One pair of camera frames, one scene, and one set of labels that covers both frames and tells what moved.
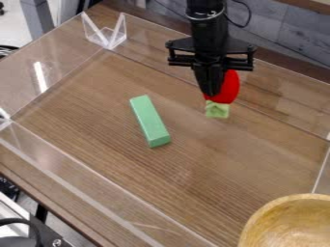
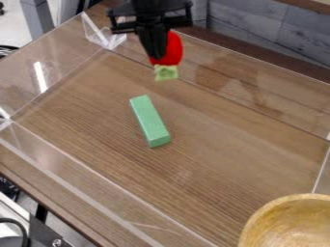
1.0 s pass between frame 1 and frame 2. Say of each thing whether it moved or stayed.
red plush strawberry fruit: moved
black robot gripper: moved
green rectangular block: stayed
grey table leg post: stayed
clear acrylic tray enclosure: stayed
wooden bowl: stayed
